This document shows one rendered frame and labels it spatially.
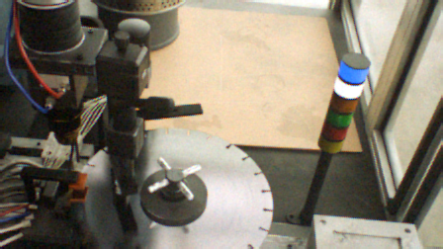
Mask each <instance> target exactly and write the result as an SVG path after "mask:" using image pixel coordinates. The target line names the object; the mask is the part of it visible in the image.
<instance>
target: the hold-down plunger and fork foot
mask: <svg viewBox="0 0 443 249"><path fill-rule="evenodd" d="M110 160H111V165H112V168H111V182H112V185H115V184H116V180H117V183H118V185H119V188H120V193H121V195H122V197H127V196H130V195H134V194H138V184H137V181H136V178H135V175H134V173H133V159H127V158H121V157H120V156H113V155H110Z"/></svg>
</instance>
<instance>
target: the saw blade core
mask: <svg viewBox="0 0 443 249"><path fill-rule="evenodd" d="M187 132H188V129H187V128H168V129H167V133H168V134H165V128H154V129H149V130H146V131H145V132H144V133H145V135H146V136H144V135H143V145H142V149H141V150H140V152H139V155H138V157H137V158H136V159H134V160H133V173H134V175H135V178H136V181H137V184H138V194H134V195H130V196H127V197H122V195H121V193H120V188H119V186H117V185H116V184H115V185H112V182H111V168H112V165H111V160H110V154H106V152H108V147H107V146H105V148H103V150H104V151H103V150H100V151H99V152H98V153H97V154H95V155H94V157H92V158H91V159H90V160H89V161H88V162H87V165H85V167H84V168H82V171H81V172H80V173H83V174H88V179H87V181H86V183H85V188H84V190H77V189H73V191H72V194H71V200H70V212H71V217H72V221H73V223H76V222H79V223H76V224H73V226H74V228H75V230H76V234H77V235H78V237H79V240H80V241H81V243H82V244H83V245H84V244H85V243H87V242H88V243H87V244H85V245H84V247H85V248H86V249H252V248H253V249H259V247H260V246H261V244H263V241H264V240H265V239H266V236H267V233H268V232H267V231H269V228H270V225H271V223H272V215H273V211H270V210H273V201H272V193H271V192H265V191H271V190H270V188H269V184H268V182H267V180H266V177H265V176H264V175H263V173H262V171H260V168H259V167H258V166H257V165H256V164H255V162H254V161H253V160H252V159H251V158H250V157H248V155H247V154H246V153H244V152H243V151H241V150H240V149H239V148H237V147H236V146H235V145H230V142H227V141H226V140H224V139H221V138H220V137H218V136H214V135H212V136H211V137H210V134H209V133H205V132H202V131H196V130H192V129H190V132H189V133H190V134H189V135H187ZM209 137H210V139H209ZM227 147H229V148H227ZM105 151H106V152H105ZM246 157H248V158H246ZM159 158H162V159H163V160H164V161H165V162H166V163H167V165H168V166H169V167H170V168H182V169H185V170H187V169H188V168H191V167H193V166H195V165H200V166H201V170H200V171H196V172H195V174H196V175H197V176H199V177H200V178H201V179H202V180H203V181H204V183H205V185H206V186H207V191H208V198H207V205H206V207H205V208H204V210H203V211H202V212H201V213H200V214H199V215H198V216H196V218H193V219H191V220H190V221H185V222H182V223H167V222H163V221H159V220H157V219H156V218H153V217H151V216H150V215H148V214H147V213H146V212H145V210H144V209H143V207H142V204H141V202H140V198H139V191H140V188H141V186H142V183H143V182H144V181H145V179H146V178H147V176H150V174H152V173H154V172H156V171H159V170H162V167H161V166H160V165H159V163H158V162H157V159H159ZM245 158H246V159H245ZM242 159H245V160H242ZM89 165H91V166H94V168H91V166H89ZM257 173H260V174H257ZM254 174H257V176H255V175H254ZM261 191H264V192H265V193H262V192H261ZM79 202H81V203H79ZM263 209H266V211H265V210H263ZM80 221H84V222H80ZM259 228H262V229H263V230H259ZM265 230H266V231H265ZM90 239H93V242H89V241H90ZM248 245H250V246H251V247H252V248H250V247H247V246H248Z"/></svg>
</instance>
